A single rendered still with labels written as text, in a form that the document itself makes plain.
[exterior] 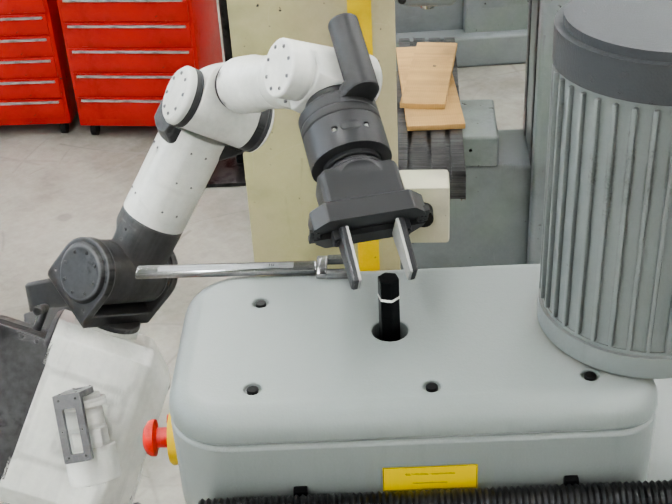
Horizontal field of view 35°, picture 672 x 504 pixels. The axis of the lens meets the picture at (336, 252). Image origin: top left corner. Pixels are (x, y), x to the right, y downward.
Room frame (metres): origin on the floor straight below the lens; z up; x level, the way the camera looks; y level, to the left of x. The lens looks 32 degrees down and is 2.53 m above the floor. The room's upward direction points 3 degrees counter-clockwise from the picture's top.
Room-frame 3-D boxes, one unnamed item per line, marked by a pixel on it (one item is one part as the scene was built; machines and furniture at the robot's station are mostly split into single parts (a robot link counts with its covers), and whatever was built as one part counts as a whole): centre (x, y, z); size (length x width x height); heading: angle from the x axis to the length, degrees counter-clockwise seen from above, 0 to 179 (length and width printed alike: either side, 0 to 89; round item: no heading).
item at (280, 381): (0.88, -0.07, 1.81); 0.47 x 0.26 x 0.16; 89
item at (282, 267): (1.01, 0.10, 1.89); 0.24 x 0.04 x 0.01; 87
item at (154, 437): (0.89, 0.20, 1.76); 0.04 x 0.03 x 0.04; 179
